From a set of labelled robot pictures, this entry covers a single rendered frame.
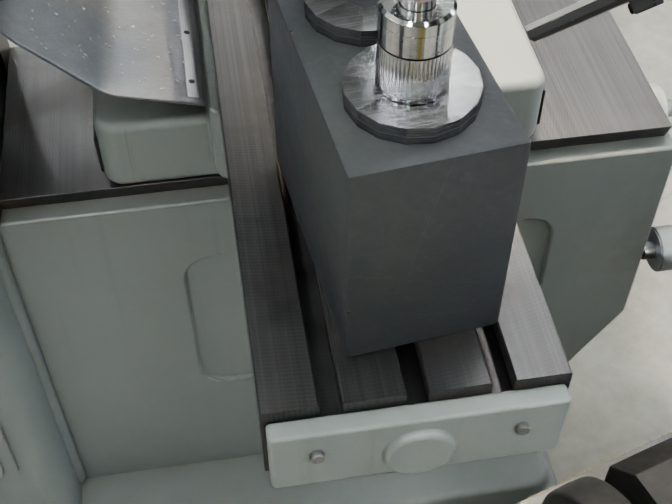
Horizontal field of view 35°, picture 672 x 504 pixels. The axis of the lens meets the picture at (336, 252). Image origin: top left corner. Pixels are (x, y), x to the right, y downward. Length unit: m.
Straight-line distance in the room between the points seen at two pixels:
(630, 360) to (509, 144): 1.42
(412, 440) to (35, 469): 0.84
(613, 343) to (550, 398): 1.29
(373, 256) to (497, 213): 0.09
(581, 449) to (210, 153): 1.01
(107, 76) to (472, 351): 0.50
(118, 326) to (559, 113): 0.60
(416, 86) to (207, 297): 0.73
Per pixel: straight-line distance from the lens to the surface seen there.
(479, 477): 1.64
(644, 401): 2.01
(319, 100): 0.68
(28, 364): 1.37
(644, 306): 2.14
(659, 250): 1.44
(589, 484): 1.22
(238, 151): 0.92
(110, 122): 1.14
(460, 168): 0.66
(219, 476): 1.63
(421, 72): 0.65
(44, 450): 1.50
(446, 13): 0.63
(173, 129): 1.13
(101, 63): 1.11
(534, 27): 0.53
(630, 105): 1.32
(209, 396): 1.50
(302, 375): 0.77
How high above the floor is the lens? 1.62
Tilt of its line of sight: 49 degrees down
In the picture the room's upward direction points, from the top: straight up
